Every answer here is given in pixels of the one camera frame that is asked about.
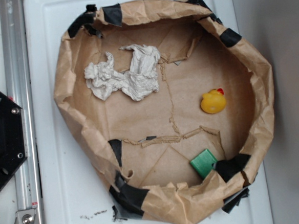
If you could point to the crumpled white paper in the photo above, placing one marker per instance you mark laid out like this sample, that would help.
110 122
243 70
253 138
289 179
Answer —
138 82

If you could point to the brown paper bag tray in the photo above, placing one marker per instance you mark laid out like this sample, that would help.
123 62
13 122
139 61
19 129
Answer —
141 150

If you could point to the yellow rubber duck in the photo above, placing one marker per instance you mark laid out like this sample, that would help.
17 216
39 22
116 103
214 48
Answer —
214 101

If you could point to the green square block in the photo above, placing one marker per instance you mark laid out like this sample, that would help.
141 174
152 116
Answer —
204 163

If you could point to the aluminium extrusion rail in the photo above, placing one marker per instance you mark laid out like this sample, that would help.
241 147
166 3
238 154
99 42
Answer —
15 51

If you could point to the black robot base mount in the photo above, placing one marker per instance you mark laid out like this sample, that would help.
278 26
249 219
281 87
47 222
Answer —
12 142

